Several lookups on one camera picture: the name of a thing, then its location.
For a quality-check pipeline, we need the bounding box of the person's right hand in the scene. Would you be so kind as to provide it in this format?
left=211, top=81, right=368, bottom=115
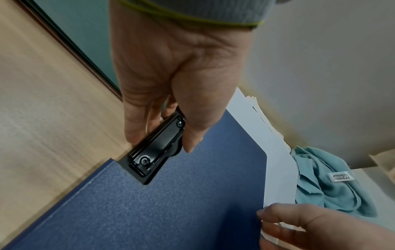
left=256, top=202, right=395, bottom=250

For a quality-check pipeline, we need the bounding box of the person's left hand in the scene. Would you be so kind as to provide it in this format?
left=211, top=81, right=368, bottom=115
left=109, top=0, right=256, bottom=154

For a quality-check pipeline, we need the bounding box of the stack of white paper sheets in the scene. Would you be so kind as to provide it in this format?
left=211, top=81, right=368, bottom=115
left=226, top=87, right=305, bottom=248

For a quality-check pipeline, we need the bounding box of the blue clipboard with black clip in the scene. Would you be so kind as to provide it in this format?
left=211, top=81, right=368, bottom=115
left=0, top=107, right=268, bottom=250

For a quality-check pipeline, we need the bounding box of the teal cloth with white label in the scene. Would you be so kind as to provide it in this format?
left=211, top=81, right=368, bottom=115
left=289, top=145, right=379, bottom=218

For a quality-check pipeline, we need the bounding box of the beige paper bag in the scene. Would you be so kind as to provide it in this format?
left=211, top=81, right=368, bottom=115
left=368, top=148, right=395, bottom=187

